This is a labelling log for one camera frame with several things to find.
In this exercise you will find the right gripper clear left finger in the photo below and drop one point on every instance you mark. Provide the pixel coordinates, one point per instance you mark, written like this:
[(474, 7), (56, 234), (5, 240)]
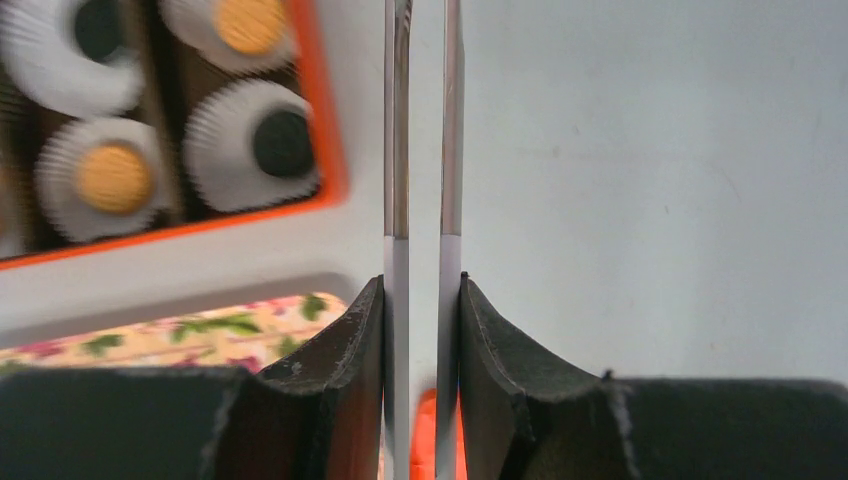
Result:
[(397, 427)]

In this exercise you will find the right gripper clear right finger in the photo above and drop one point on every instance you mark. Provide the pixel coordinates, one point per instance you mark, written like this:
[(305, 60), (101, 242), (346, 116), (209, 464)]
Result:
[(446, 436)]

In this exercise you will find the black round cookie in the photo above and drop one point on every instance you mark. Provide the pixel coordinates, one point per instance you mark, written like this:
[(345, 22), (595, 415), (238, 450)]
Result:
[(98, 31), (282, 146)]

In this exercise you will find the tan round cookie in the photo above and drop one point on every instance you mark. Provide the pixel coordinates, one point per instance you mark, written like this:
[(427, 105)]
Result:
[(114, 179), (252, 27)]

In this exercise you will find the orange cookie tin box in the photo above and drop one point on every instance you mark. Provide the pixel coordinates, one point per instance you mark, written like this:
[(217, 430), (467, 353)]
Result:
[(176, 79)]

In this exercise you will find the orange tin lid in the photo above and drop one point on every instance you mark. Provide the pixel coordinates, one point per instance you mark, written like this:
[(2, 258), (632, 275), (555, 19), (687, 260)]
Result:
[(422, 452)]

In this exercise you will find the floral cookie tray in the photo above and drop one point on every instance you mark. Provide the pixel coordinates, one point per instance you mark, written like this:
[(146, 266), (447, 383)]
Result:
[(252, 336)]

